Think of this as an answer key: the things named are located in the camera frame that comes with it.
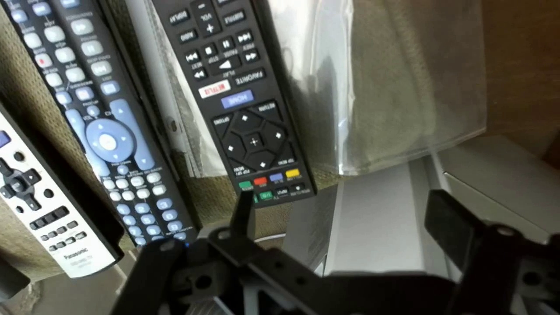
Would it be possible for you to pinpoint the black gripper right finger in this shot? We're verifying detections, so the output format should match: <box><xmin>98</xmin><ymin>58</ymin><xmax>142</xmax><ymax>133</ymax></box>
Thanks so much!
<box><xmin>425</xmin><ymin>189</ymin><xmax>560</xmax><ymax>315</ymax></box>

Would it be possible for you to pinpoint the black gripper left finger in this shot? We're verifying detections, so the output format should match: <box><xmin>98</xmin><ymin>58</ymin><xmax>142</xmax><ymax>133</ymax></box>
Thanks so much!
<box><xmin>110</xmin><ymin>189</ymin><xmax>329</xmax><ymax>315</ymax></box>

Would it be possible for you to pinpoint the black Sony remote control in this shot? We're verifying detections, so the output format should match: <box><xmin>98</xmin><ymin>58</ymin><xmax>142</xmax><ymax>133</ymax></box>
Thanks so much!
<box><xmin>149</xmin><ymin>0</ymin><xmax>318</xmax><ymax>207</ymax></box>

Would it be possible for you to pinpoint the black remote with blue buttons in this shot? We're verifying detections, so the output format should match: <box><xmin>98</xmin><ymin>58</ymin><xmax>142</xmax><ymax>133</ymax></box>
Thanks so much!
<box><xmin>0</xmin><ymin>0</ymin><xmax>201</xmax><ymax>249</ymax></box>

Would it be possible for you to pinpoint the silver Panasonic remote control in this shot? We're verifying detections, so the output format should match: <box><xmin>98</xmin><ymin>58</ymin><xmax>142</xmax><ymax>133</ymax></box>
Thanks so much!
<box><xmin>0</xmin><ymin>104</ymin><xmax>126</xmax><ymax>280</ymax></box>

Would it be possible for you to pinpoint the clear plastic bag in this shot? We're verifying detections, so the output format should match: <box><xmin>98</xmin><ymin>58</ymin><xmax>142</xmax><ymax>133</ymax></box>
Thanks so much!
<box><xmin>122</xmin><ymin>0</ymin><xmax>490</xmax><ymax>181</ymax></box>

